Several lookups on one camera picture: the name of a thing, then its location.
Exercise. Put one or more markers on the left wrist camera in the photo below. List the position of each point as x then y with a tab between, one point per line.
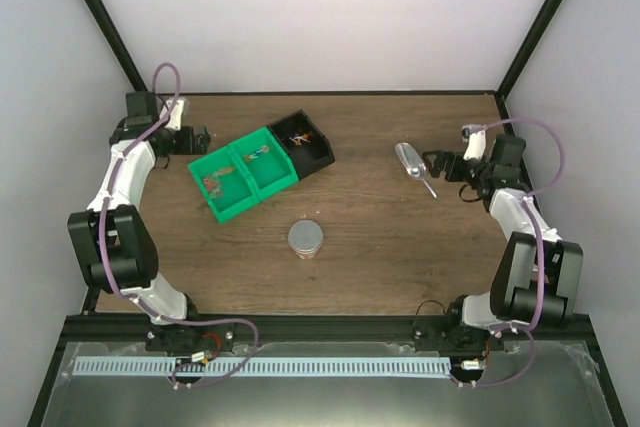
180	110

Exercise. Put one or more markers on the metal scoop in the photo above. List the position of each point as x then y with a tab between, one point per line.
414	165

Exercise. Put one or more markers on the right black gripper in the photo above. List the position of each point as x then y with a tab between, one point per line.
454	160

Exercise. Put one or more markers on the blue lollipop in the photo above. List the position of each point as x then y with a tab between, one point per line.
257	153

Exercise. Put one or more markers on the green bin with star candies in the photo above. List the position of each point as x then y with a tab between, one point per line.
225	183

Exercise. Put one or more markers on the grey metal front panel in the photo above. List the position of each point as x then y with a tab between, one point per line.
510	389

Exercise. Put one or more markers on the green bin with lollipop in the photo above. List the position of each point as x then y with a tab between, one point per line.
271	173

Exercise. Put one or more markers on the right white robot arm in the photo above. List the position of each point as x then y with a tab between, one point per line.
536	281

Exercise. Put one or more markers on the light blue slotted cable duct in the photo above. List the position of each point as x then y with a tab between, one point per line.
290	367

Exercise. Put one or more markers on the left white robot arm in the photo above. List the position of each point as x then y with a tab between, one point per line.
114	249

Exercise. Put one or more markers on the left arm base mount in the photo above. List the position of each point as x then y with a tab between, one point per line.
182	340

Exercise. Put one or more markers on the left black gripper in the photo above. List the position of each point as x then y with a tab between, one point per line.
200	145

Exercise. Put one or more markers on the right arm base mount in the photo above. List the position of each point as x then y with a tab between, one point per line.
460	337

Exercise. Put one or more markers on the pile of star candies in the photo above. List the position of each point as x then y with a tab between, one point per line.
212	182

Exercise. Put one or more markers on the black plastic bin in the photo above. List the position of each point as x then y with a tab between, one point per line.
307	147

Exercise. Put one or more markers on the black aluminium frame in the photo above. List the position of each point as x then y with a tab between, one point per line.
346	332

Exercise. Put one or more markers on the round grey lid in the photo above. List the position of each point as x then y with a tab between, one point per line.
305	237

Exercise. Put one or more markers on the clear plastic cup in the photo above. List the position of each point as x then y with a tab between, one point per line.
305	254

